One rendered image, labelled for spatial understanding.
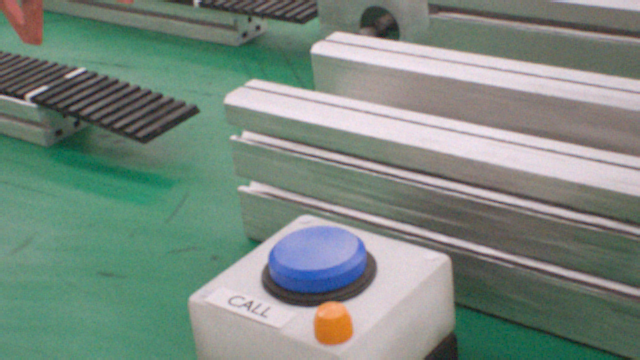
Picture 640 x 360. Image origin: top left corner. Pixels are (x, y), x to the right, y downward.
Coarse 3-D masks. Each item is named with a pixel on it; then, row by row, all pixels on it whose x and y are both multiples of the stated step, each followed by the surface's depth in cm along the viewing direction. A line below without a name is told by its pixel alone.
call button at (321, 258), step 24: (288, 240) 47; (312, 240) 47; (336, 240) 47; (360, 240) 47; (288, 264) 46; (312, 264) 46; (336, 264) 45; (360, 264) 46; (288, 288) 46; (312, 288) 45
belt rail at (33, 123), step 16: (0, 96) 77; (0, 112) 79; (16, 112) 77; (32, 112) 75; (48, 112) 76; (0, 128) 79; (16, 128) 77; (32, 128) 76; (48, 128) 76; (64, 128) 77; (80, 128) 78; (48, 144) 76
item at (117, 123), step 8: (152, 96) 74; (160, 96) 74; (168, 96) 74; (136, 104) 73; (144, 104) 73; (152, 104) 73; (160, 104) 73; (168, 104) 74; (120, 112) 72; (128, 112) 72; (136, 112) 73; (144, 112) 72; (152, 112) 73; (104, 120) 72; (112, 120) 72; (120, 120) 72; (128, 120) 71; (136, 120) 72; (104, 128) 71; (112, 128) 71; (120, 128) 71
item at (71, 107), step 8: (112, 80) 76; (96, 88) 75; (104, 88) 76; (112, 88) 75; (120, 88) 76; (80, 96) 75; (88, 96) 75; (96, 96) 74; (104, 96) 75; (64, 104) 74; (72, 104) 74; (80, 104) 74; (88, 104) 74; (64, 112) 73; (72, 112) 73
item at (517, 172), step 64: (320, 64) 63; (384, 64) 61; (448, 64) 59; (512, 64) 58; (256, 128) 58; (320, 128) 55; (384, 128) 53; (448, 128) 52; (512, 128) 57; (576, 128) 55; (256, 192) 60; (320, 192) 57; (384, 192) 54; (448, 192) 52; (512, 192) 50; (576, 192) 47; (448, 256) 54; (512, 256) 52; (576, 256) 49; (512, 320) 53; (576, 320) 50
